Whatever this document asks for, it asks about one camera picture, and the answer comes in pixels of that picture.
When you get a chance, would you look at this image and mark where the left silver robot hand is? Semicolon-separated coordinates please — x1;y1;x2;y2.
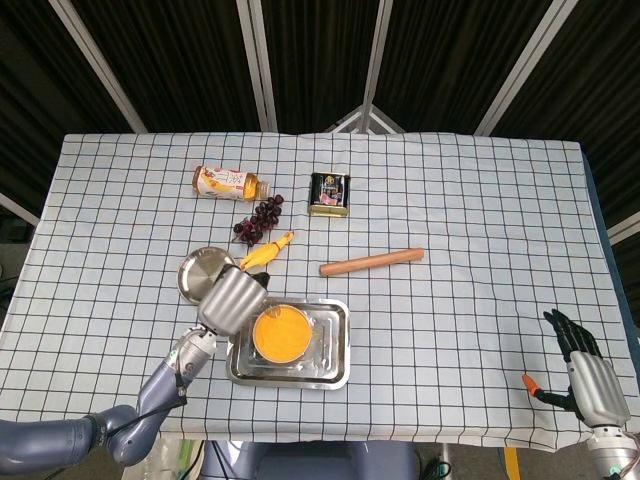
197;264;274;337

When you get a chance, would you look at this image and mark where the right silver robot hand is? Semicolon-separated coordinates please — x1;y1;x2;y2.
521;308;631;429

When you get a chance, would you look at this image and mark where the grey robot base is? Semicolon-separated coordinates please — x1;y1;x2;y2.
202;440;419;480

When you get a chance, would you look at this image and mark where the white bowl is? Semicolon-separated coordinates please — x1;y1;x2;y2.
251;304;314;364

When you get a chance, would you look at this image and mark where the rectangular stainless steel tray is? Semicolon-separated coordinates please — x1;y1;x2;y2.
225;295;351;392

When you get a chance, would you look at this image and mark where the round stainless steel plate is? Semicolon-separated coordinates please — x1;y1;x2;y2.
178;246;239;305

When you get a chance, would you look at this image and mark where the yellow rubber chicken toy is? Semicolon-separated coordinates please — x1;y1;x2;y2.
238;230;296;274

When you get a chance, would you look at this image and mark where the bunch of dark red grapes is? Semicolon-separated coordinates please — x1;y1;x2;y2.
232;193;285;246

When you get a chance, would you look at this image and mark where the tea bottle with orange label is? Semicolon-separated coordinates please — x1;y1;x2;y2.
193;165;271;202

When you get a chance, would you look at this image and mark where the black luncheon meat can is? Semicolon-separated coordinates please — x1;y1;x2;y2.
306;171;350;218

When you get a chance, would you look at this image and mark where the wooden rolling pin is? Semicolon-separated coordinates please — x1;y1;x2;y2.
319;247;425;278

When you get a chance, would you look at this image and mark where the white checked tablecloth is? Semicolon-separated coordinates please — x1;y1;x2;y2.
0;130;640;449

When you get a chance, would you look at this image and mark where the clear plastic bag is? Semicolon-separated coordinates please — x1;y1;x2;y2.
142;438;202;480

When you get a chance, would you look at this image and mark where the dark blue under cloth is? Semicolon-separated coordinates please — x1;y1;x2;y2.
581;149;640;331

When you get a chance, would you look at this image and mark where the white triangular metal frame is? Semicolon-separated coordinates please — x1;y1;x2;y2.
324;102;406;135

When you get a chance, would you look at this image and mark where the black folding screen white frame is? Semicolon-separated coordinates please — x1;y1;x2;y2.
0;0;640;251

